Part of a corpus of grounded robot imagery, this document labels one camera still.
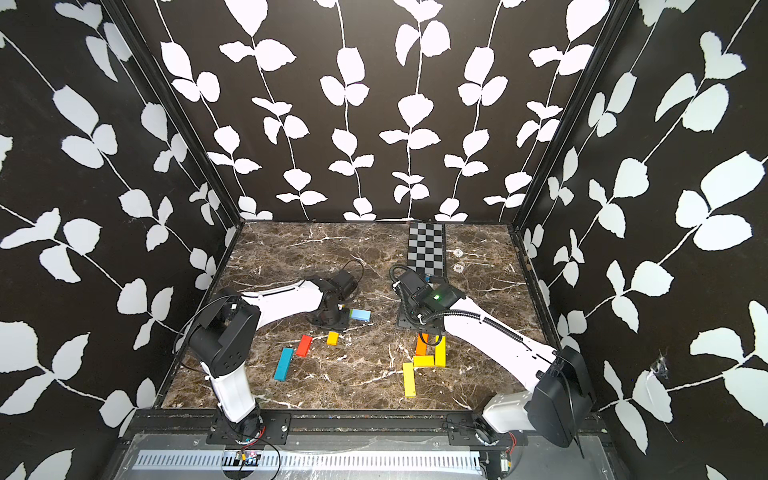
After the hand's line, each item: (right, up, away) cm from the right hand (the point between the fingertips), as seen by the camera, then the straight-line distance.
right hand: (405, 317), depth 80 cm
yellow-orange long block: (-22, -8, +8) cm, 24 cm away
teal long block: (-35, -15, +3) cm, 38 cm away
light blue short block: (-14, -2, +14) cm, 20 cm away
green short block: (-16, 0, +6) cm, 17 cm away
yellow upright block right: (+11, -12, +6) cm, 17 cm away
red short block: (-30, -10, +8) cm, 33 cm away
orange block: (+5, -10, +7) cm, 14 cm away
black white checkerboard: (+9, +19, +30) cm, 37 cm away
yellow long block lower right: (+1, -18, +2) cm, 18 cm away
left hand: (-20, -5, +12) cm, 23 cm away
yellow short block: (+6, -14, +5) cm, 16 cm away
